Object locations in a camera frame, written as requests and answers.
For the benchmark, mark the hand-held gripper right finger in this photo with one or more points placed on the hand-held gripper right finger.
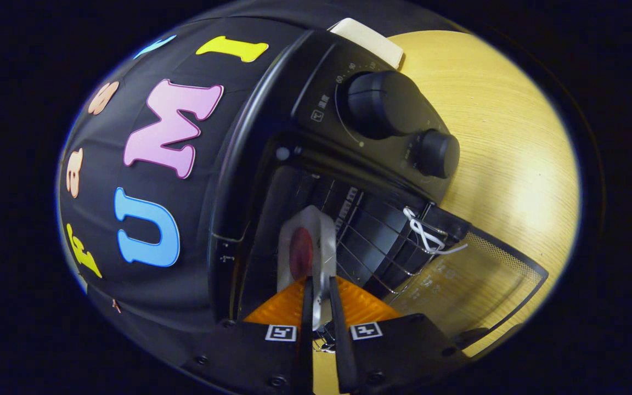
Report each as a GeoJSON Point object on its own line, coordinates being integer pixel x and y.
{"type": "Point", "coordinates": [340, 340]}

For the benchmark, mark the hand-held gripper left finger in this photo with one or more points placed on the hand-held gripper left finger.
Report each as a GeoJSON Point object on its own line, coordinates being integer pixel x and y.
{"type": "Point", "coordinates": [306, 340]}

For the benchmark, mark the pink round food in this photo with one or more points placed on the pink round food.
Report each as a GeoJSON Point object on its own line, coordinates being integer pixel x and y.
{"type": "Point", "coordinates": [301, 252]}

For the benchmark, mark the white square patterned plate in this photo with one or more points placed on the white square patterned plate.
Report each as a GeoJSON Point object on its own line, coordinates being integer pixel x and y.
{"type": "Point", "coordinates": [322, 236]}

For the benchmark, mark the black toaster oven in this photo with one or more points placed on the black toaster oven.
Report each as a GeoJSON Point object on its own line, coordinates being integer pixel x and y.
{"type": "Point", "coordinates": [316, 82]}

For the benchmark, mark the white pop-up toaster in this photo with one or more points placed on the white pop-up toaster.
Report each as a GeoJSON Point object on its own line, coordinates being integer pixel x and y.
{"type": "Point", "coordinates": [365, 38]}

